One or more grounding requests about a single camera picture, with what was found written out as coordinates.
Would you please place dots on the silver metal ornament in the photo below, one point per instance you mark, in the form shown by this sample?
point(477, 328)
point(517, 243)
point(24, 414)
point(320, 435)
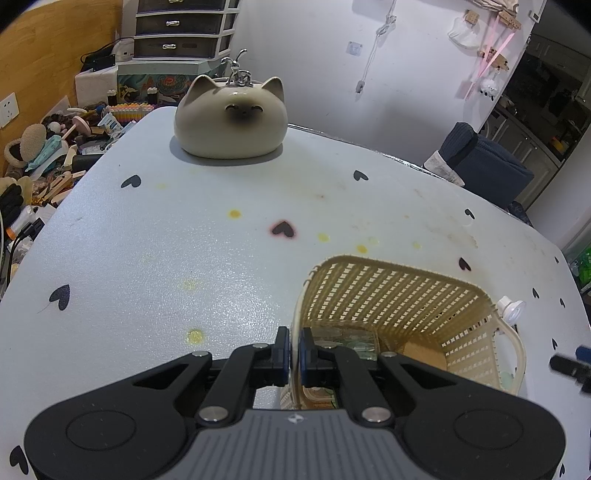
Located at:
point(238, 71)

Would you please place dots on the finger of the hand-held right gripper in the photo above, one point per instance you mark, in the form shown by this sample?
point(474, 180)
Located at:
point(582, 369)

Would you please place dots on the sheep plush toy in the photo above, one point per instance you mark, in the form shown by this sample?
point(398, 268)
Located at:
point(489, 87)

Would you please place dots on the patterned storage box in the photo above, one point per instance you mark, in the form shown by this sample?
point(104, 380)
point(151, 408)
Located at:
point(157, 83)

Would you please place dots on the wooden animal hook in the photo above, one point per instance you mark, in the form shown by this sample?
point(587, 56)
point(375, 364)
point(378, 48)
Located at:
point(493, 57)

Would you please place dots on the pink ribbon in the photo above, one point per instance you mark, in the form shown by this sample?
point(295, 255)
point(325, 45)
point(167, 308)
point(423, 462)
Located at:
point(489, 60)

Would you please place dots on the black device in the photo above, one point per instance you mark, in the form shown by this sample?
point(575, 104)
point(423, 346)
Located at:
point(99, 62)

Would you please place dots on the blue chair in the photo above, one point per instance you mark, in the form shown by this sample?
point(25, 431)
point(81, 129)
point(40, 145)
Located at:
point(489, 161)

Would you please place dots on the white round device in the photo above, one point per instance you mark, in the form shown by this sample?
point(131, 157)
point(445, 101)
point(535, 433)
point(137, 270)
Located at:
point(124, 50)

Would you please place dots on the white box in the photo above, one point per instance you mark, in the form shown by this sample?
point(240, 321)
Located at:
point(94, 87)

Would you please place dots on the wooden sign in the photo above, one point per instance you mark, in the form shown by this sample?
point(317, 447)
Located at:
point(509, 19)

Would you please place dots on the white wall socket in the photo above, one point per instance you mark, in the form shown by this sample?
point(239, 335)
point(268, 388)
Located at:
point(8, 110)

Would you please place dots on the wooden clip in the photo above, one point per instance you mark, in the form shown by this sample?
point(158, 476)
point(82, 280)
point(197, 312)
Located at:
point(471, 16)

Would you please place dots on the white hanging bag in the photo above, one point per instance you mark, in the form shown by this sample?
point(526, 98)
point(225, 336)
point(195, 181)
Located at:
point(464, 34)

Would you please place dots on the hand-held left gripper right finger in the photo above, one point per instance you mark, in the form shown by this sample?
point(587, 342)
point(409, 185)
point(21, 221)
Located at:
point(305, 357)

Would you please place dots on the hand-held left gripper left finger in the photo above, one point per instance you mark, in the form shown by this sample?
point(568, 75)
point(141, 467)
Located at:
point(282, 357)

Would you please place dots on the pile of clutter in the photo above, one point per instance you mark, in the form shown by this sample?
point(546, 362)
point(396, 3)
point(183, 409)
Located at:
point(51, 157)

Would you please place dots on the wall thermostat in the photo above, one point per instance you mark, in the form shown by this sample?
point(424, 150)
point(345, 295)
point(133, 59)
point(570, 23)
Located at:
point(534, 16)

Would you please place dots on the green plastic bag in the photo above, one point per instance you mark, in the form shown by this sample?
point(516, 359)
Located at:
point(582, 264)

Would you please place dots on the cat-shaped ceramic jar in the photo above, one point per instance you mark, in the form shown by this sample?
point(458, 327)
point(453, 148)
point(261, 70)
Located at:
point(217, 120)

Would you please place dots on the cream woven plastic basket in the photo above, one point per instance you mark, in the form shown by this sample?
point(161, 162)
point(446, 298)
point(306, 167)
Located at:
point(406, 295)

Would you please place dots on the washing machine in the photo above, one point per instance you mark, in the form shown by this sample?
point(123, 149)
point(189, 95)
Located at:
point(494, 125)

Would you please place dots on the clear wall hook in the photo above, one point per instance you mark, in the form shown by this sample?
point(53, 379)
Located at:
point(354, 49)

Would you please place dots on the lower kitchen cabinets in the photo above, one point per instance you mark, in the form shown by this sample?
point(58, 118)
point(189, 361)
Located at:
point(531, 157)

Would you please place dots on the plastic drawer unit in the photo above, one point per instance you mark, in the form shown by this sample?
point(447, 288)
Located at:
point(184, 27)

